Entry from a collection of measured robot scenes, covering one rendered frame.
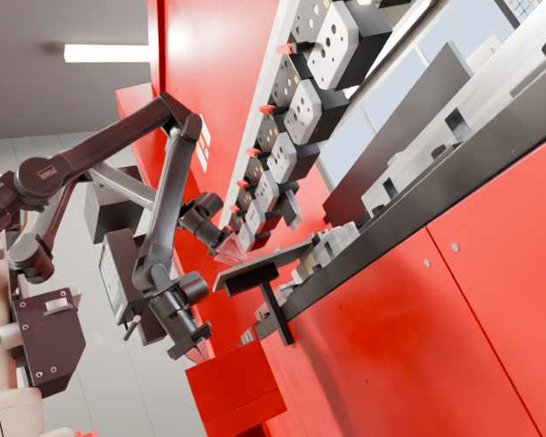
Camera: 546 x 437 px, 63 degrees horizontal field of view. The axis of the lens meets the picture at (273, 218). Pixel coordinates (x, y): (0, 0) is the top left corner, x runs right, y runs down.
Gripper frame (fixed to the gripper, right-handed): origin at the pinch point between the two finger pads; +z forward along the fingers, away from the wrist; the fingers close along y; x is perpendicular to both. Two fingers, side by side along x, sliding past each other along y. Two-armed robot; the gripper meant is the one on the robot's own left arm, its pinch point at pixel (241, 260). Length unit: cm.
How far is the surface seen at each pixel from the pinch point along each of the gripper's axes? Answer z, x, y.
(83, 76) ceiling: -216, -105, 213
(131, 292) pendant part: -36, 15, 96
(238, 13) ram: -38, -38, -33
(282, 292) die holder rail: 15.4, -10.4, 31.0
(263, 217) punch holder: -5.1, -20.9, 15.3
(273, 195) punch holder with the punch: -5.0, -19.7, -3.9
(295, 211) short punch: 2.8, -19.6, -5.3
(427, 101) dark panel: 13, -72, -16
